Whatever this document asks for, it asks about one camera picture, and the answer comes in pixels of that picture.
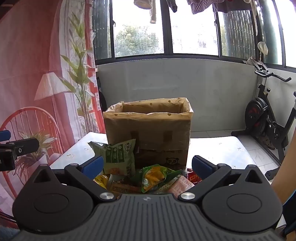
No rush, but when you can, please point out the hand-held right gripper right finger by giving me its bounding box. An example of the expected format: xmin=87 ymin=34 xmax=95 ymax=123
xmin=178 ymin=155 xmax=270 ymax=202

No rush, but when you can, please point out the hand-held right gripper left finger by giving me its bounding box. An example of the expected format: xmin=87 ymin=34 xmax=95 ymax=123
xmin=28 ymin=156 xmax=116 ymax=202

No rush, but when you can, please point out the pale green snack packet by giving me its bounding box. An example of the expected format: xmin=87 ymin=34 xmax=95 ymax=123
xmin=88 ymin=138 xmax=137 ymax=176

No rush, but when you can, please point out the green orange snack packet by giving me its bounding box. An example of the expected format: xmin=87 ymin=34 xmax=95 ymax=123
xmin=139 ymin=164 xmax=183 ymax=193

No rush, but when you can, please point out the cardboard box with plastic liner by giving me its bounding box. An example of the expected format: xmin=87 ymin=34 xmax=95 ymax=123
xmin=102 ymin=97 xmax=194 ymax=171

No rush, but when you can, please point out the small red snack packet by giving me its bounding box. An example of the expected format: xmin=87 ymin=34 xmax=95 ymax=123
xmin=186 ymin=168 xmax=203 ymax=183

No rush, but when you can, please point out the yellow snack packet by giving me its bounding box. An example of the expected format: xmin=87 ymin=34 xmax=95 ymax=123
xmin=93 ymin=174 xmax=111 ymax=189

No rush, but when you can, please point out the pink printed snack packet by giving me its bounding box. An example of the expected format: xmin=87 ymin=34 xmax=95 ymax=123
xmin=162 ymin=175 xmax=196 ymax=197

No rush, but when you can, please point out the brown snack packet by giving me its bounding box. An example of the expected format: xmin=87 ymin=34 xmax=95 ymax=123
xmin=110 ymin=181 xmax=141 ymax=194

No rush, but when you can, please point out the black round object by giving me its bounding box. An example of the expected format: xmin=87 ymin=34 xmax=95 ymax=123
xmin=97 ymin=76 xmax=107 ymax=114

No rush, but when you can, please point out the blue fuzzy cloth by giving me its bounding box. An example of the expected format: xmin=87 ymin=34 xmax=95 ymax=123
xmin=0 ymin=226 xmax=20 ymax=241

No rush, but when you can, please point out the black exercise bike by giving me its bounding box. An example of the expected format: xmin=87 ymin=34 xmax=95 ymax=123
xmin=231 ymin=61 xmax=296 ymax=181

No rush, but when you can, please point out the red printed curtain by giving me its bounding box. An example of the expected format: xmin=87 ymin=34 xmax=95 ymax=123
xmin=0 ymin=0 xmax=108 ymax=223

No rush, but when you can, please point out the white bag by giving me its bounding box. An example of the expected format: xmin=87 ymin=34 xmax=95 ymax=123
xmin=243 ymin=57 xmax=270 ymax=70

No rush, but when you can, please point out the white hanging pouch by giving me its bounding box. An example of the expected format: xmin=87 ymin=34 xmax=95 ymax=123
xmin=257 ymin=41 xmax=269 ymax=55

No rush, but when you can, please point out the black framed window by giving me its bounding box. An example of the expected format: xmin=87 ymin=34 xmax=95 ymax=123
xmin=92 ymin=0 xmax=296 ymax=72

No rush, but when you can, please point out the purple hanging garment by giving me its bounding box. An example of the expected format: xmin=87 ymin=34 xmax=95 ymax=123
xmin=187 ymin=0 xmax=255 ymax=14

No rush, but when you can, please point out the dark hanging garment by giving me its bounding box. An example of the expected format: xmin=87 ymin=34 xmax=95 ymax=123
xmin=165 ymin=0 xmax=178 ymax=13

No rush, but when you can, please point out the beige hanging garment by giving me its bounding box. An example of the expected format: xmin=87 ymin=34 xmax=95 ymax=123
xmin=134 ymin=0 xmax=158 ymax=24

